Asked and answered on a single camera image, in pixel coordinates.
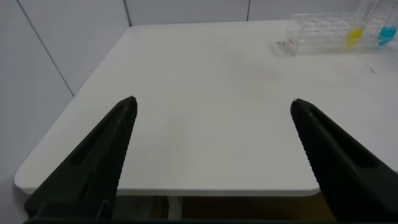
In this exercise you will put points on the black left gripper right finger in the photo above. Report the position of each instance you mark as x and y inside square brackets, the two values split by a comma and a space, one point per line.
[348, 174]

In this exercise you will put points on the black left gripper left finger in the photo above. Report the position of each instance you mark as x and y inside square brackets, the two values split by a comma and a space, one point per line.
[90, 168]

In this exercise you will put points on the yellow pigment test tube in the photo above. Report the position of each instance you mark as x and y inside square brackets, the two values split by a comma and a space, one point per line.
[354, 35]

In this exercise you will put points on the clear acrylic test tube rack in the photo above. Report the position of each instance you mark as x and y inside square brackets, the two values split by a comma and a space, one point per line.
[320, 34]

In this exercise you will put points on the blue pigment test tube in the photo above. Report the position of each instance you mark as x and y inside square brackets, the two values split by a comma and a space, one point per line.
[387, 34]

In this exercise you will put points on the white table leg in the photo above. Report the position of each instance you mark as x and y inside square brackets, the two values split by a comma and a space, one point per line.
[175, 207]

